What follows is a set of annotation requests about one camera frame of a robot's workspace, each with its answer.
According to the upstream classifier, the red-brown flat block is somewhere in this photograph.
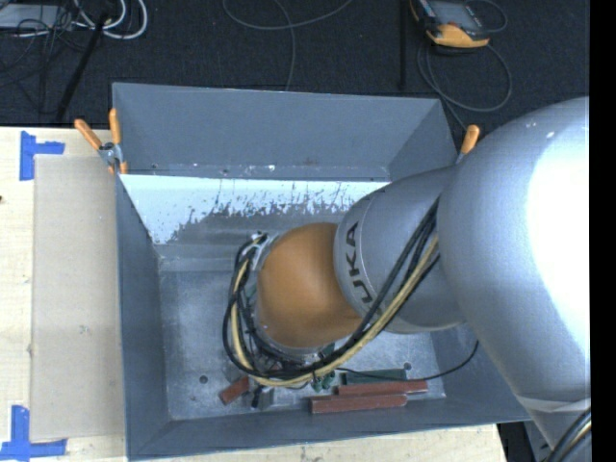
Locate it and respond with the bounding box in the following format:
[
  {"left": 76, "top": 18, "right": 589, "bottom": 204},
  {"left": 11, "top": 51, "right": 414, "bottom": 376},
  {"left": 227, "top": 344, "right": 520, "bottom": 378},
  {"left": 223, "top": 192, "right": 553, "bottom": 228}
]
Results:
[
  {"left": 307, "top": 393, "right": 410, "bottom": 415},
  {"left": 335, "top": 379, "right": 430, "bottom": 398},
  {"left": 218, "top": 375, "right": 252, "bottom": 406}
]

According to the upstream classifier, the pale cardboard board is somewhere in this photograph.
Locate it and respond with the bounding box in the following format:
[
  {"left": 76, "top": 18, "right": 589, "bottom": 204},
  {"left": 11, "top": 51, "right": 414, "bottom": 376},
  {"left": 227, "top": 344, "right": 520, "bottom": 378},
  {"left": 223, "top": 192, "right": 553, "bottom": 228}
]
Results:
[{"left": 29, "top": 154, "right": 127, "bottom": 445}]

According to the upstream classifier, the grey metal bin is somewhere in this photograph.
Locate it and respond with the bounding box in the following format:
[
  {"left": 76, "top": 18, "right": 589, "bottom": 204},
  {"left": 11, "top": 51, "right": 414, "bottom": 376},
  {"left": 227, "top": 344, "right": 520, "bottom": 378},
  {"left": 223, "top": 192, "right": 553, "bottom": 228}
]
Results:
[{"left": 111, "top": 82, "right": 531, "bottom": 462}]

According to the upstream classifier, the dark green flat block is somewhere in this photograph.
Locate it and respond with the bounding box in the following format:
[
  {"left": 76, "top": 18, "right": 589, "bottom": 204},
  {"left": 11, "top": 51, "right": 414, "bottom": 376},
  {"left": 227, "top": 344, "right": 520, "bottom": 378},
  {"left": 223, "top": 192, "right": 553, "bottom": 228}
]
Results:
[{"left": 343, "top": 368, "right": 409, "bottom": 386}]

